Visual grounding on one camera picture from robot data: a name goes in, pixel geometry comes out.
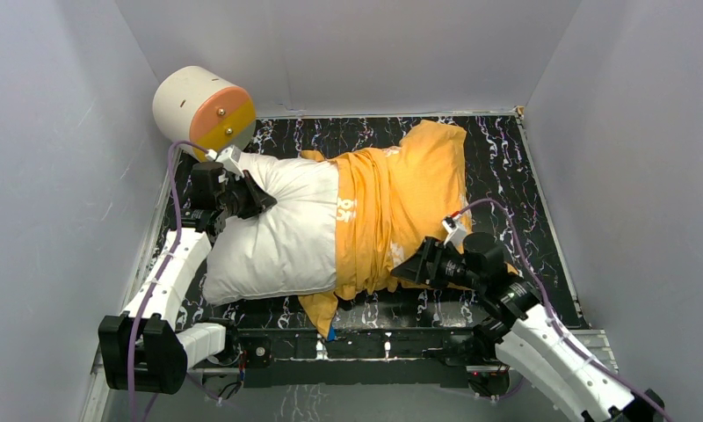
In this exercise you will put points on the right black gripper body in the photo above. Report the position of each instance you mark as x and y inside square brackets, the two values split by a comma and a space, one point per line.
[453, 271]

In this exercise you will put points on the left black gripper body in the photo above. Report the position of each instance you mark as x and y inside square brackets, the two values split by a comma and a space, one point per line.
[250, 194]

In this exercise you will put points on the white pillow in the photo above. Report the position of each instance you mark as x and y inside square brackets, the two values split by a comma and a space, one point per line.
[289, 249]

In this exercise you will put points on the blue and yellow pillowcase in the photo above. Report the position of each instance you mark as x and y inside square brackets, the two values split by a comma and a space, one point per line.
[388, 201]

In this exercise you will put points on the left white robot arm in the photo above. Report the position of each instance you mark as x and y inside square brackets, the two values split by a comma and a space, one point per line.
[142, 348]

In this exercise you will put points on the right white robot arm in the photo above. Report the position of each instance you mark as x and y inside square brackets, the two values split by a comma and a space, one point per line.
[519, 332]

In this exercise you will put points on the white cylinder drawer unit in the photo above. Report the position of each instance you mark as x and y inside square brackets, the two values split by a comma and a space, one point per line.
[195, 105]

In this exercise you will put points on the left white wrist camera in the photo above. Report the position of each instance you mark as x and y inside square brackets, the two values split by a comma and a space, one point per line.
[229, 157]

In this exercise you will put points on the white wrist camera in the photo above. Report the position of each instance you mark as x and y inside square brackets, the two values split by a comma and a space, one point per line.
[455, 230]
[229, 157]

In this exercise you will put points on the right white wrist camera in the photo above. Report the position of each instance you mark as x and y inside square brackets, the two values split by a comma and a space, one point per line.
[455, 230]

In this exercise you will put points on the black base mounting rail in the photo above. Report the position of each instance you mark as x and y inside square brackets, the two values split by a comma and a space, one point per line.
[444, 356]

